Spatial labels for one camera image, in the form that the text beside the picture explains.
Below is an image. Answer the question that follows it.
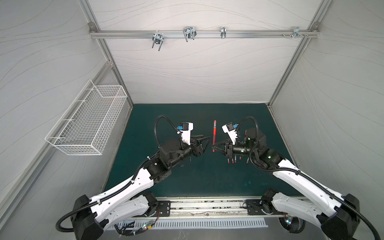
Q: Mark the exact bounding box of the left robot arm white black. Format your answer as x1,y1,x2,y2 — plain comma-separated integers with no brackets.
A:
55,135,211,240

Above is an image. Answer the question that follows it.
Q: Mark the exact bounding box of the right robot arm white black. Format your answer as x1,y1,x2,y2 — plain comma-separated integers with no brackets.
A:
213,124,381,240

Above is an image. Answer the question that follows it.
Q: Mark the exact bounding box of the green table mat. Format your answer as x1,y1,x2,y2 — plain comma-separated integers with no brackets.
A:
106,104,299,197

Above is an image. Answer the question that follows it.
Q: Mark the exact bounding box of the metal U-bolt clamp middle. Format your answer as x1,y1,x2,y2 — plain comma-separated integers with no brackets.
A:
183,27,197,42

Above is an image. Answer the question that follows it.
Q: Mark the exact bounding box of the metal u-bolt clamp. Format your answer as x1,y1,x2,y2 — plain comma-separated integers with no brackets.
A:
152,33,164,51
183,27,197,42

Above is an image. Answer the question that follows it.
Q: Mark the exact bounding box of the metal U-bolt clamp left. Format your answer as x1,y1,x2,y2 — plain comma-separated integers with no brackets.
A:
152,33,164,51

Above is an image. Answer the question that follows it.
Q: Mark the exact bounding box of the metal bolt clamp right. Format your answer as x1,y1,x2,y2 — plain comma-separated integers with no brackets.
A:
282,27,309,39

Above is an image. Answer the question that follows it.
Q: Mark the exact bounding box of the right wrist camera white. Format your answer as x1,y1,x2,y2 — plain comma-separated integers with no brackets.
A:
222,123,238,145

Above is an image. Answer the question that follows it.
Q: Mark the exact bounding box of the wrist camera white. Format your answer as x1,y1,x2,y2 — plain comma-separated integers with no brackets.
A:
222,123,238,145
177,122,194,145

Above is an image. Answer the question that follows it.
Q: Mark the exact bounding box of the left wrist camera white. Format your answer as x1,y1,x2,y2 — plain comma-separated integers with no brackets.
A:
177,122,194,145

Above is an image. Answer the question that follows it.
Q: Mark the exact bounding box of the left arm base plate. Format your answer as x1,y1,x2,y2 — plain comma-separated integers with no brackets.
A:
144,201,171,217

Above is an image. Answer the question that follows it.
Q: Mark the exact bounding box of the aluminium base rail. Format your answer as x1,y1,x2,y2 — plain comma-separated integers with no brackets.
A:
83,196,331,221

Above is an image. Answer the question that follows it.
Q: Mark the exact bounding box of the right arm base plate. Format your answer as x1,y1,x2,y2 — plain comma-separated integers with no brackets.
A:
242,199,280,216

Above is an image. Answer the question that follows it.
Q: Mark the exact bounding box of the white slotted cable duct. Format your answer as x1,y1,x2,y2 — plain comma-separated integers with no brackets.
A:
107,218,269,231

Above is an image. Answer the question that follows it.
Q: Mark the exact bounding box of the left base cable bundle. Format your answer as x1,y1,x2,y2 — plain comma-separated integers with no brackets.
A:
113,209,161,237

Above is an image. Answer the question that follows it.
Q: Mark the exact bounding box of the white wire basket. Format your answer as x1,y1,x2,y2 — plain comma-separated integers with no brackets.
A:
45,80,127,156

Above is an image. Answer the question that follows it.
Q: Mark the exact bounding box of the small metal bracket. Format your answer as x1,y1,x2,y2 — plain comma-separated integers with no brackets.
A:
221,27,227,39

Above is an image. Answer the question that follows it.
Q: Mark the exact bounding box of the aluminium crossbar rail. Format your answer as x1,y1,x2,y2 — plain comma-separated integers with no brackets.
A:
90,29,320,39

